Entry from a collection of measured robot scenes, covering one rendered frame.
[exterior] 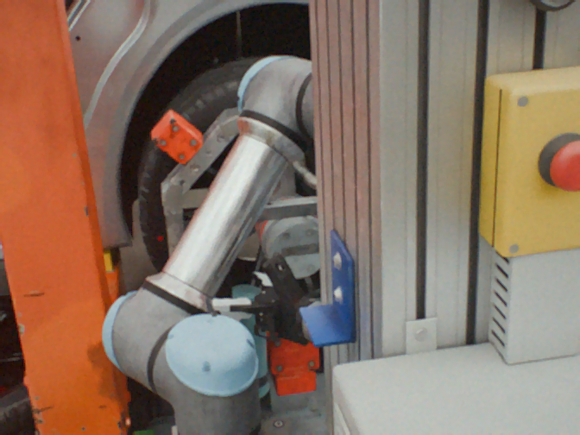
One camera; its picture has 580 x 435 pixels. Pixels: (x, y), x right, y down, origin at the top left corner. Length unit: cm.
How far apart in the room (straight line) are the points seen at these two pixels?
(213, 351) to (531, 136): 60
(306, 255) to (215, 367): 75
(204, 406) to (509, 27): 66
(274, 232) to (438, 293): 109
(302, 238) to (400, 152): 114
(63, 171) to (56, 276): 20
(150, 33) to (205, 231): 85
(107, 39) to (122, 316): 92
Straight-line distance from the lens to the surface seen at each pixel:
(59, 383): 172
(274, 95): 125
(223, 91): 189
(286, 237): 176
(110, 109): 202
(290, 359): 207
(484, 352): 74
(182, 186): 185
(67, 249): 158
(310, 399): 239
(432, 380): 70
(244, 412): 114
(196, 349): 111
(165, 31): 198
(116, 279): 214
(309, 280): 211
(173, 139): 182
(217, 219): 122
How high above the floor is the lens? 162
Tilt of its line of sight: 23 degrees down
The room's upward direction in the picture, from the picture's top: 3 degrees counter-clockwise
